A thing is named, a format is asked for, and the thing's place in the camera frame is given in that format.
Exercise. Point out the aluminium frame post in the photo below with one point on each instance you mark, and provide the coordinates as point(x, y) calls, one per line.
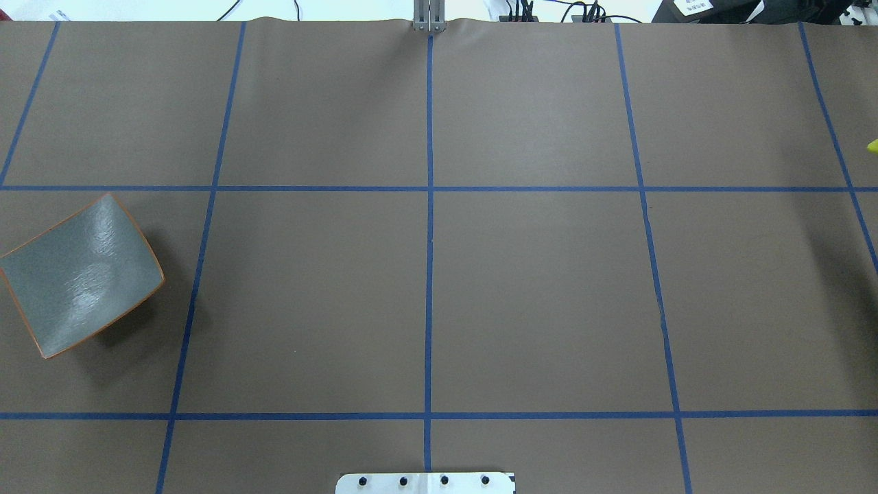
point(429, 16)

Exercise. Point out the grey square plate orange rim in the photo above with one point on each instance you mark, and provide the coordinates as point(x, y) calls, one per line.
point(79, 277)

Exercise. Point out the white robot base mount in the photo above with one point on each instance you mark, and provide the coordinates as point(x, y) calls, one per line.
point(422, 482)

